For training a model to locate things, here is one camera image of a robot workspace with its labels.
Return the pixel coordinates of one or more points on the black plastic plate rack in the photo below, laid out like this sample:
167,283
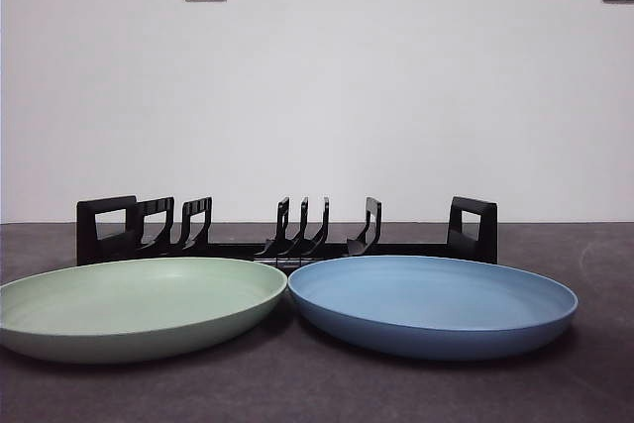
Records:
116,205

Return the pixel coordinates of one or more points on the green round plate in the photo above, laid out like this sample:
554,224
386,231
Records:
129,309

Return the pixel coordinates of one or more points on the blue round plate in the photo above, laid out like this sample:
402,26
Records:
431,309

